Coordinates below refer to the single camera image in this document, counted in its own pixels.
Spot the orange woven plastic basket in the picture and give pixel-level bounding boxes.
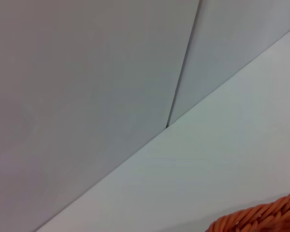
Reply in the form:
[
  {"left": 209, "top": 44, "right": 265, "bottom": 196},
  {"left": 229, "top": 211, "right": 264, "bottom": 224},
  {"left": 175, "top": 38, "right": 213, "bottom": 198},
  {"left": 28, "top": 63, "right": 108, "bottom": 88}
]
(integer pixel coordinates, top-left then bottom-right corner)
[{"left": 208, "top": 190, "right": 290, "bottom": 232}]

